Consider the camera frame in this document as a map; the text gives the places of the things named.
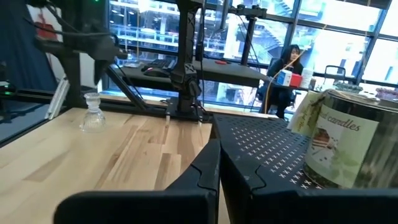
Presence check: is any candle tin with cake label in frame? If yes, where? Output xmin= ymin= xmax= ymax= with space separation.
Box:
xmin=287 ymin=88 xmax=398 ymax=190

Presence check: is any clear glass candlestick holder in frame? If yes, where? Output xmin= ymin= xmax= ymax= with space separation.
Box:
xmin=79 ymin=92 xmax=107 ymax=134

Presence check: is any white leaning panel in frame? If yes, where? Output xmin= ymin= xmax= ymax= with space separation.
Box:
xmin=45 ymin=76 xmax=71 ymax=121

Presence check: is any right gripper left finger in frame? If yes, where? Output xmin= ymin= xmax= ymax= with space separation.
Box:
xmin=53 ymin=139 xmax=221 ymax=224

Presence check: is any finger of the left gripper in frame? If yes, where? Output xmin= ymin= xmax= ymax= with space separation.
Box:
xmin=98 ymin=46 xmax=129 ymax=85
xmin=34 ymin=39 xmax=102 ymax=85

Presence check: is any person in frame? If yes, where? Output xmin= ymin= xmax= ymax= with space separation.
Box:
xmin=257 ymin=44 xmax=305 ymax=119

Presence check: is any blue and white box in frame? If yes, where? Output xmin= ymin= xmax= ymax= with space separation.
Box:
xmin=276 ymin=69 xmax=293 ymax=86

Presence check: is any black perforated metal shelf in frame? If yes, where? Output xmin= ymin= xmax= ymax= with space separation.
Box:
xmin=211 ymin=113 xmax=324 ymax=190

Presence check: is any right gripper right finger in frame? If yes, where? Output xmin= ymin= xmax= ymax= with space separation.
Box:
xmin=220 ymin=140 xmax=398 ymax=224

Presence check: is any black computer mouse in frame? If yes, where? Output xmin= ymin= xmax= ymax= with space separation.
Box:
xmin=143 ymin=67 xmax=170 ymax=78

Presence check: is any black computer keyboard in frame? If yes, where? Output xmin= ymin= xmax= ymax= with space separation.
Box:
xmin=141 ymin=58 xmax=177 ymax=71

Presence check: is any black chair frame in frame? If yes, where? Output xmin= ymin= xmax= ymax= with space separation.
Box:
xmin=323 ymin=64 xmax=347 ymax=85

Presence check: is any black device with green light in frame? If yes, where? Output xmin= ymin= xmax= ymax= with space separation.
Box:
xmin=0 ymin=61 xmax=17 ymax=123

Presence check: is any white canister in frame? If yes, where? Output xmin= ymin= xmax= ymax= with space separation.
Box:
xmin=300 ymin=67 xmax=315 ymax=90

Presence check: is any red and white poster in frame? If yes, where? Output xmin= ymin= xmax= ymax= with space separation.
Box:
xmin=26 ymin=4 xmax=65 ymax=43

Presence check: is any red box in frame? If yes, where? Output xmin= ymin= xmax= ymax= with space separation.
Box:
xmin=289 ymin=73 xmax=303 ymax=88

